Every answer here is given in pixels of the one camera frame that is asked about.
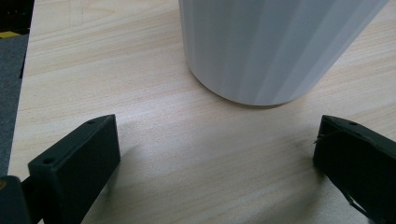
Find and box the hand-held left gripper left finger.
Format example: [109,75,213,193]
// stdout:
[27,114,121,224]

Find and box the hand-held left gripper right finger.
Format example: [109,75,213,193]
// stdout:
[312,114,396,224]

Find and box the white ribbed cylindrical container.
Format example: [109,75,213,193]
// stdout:
[177,0,390,106]

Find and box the dark object with yellow stripe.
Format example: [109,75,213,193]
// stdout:
[0,0,35,40]

